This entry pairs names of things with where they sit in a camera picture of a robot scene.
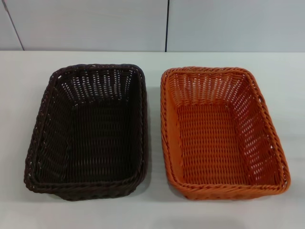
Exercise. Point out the orange woven basket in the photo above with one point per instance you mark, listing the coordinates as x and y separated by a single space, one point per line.
214 143

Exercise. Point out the dark brown woven basket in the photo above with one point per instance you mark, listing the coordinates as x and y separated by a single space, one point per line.
95 143

